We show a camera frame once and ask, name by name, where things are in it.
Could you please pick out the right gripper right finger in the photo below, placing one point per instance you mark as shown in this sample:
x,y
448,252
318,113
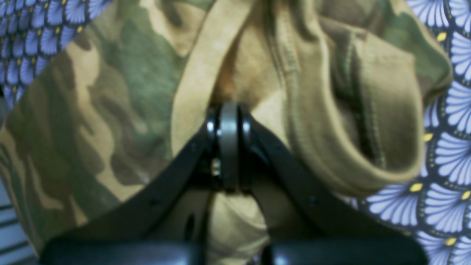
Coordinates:
x,y
307,224

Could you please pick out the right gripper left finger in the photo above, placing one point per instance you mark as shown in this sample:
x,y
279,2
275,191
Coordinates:
x,y
166,222

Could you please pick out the camouflage T-shirt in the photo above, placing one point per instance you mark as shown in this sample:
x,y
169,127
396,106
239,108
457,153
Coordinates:
x,y
220,92

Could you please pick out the fan-patterned purple tablecloth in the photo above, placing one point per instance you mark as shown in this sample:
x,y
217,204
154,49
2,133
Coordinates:
x,y
441,165

